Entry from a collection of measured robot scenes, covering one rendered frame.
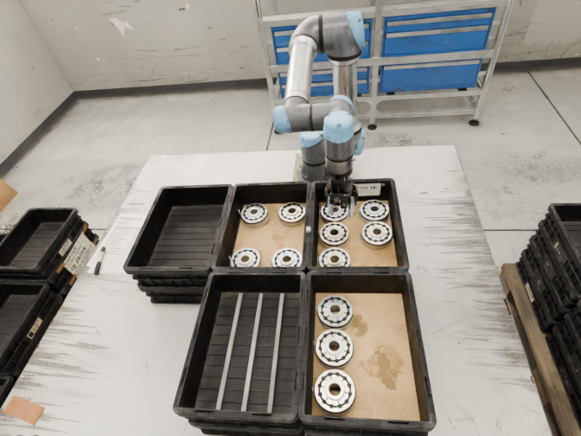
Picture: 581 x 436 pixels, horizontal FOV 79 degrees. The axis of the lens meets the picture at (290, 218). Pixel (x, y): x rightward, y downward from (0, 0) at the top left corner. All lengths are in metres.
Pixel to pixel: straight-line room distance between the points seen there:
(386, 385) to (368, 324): 0.17
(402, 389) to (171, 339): 0.76
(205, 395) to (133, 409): 0.29
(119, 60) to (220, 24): 1.23
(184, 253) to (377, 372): 0.76
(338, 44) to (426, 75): 1.86
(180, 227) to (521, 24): 3.51
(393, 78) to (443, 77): 0.37
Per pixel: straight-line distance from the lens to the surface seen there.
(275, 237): 1.29
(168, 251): 1.39
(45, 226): 2.42
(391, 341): 1.08
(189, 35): 4.07
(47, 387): 1.49
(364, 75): 3.03
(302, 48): 1.22
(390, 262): 1.21
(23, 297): 2.30
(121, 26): 4.33
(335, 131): 0.89
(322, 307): 1.08
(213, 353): 1.12
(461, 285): 1.37
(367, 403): 1.02
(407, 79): 3.08
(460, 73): 3.15
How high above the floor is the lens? 1.81
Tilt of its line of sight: 47 degrees down
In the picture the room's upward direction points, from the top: 10 degrees counter-clockwise
